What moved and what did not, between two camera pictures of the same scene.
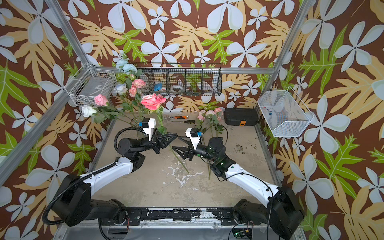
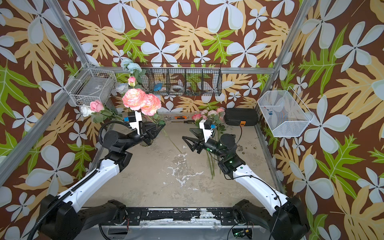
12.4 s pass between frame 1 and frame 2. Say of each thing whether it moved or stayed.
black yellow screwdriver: stayed
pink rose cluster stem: stayed
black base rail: stayed
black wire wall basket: stayed
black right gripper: moved
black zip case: stayed
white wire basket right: stayed
